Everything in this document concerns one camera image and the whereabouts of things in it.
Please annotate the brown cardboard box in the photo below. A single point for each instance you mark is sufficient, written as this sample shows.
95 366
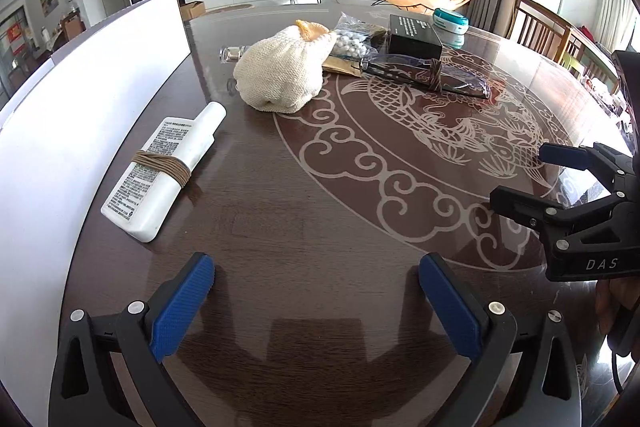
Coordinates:
192 10

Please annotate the bag of cotton swabs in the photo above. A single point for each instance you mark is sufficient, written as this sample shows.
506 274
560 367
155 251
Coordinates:
356 39

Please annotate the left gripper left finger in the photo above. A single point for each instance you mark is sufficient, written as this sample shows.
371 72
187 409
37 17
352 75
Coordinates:
151 331

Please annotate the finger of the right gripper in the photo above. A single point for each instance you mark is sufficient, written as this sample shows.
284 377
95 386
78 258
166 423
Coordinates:
610 167
531 211

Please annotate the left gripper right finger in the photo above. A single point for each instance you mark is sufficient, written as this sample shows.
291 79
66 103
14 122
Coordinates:
483 336

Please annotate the teal white round tin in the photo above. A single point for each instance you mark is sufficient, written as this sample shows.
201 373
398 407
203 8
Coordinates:
451 27

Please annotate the wooden dining chair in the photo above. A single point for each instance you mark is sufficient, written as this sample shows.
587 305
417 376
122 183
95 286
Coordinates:
541 30

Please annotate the white cardboard storage box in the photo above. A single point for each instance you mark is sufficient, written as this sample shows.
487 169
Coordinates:
59 135

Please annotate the cream knitted glove bundle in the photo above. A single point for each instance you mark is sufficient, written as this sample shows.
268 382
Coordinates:
282 73

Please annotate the white lotion tube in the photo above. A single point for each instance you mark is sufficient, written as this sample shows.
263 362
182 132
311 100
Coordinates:
143 195

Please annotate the black rectangular box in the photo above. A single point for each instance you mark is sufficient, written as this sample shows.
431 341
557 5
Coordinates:
413 37

